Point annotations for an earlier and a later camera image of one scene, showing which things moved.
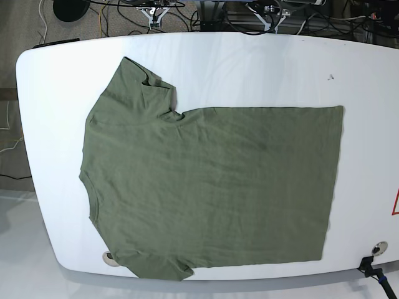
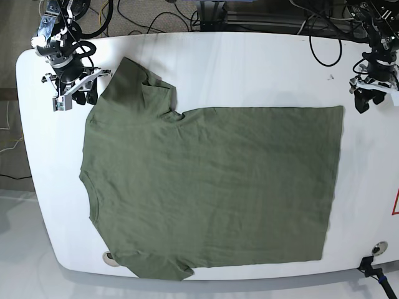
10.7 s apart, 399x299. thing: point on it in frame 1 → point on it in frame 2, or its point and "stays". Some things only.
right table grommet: (379, 248) stays
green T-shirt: (169, 192) stays
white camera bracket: (154, 14) → (63, 102)
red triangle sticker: (396, 207) stays
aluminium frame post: (211, 15) stays
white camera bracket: (282, 13) → (383, 87)
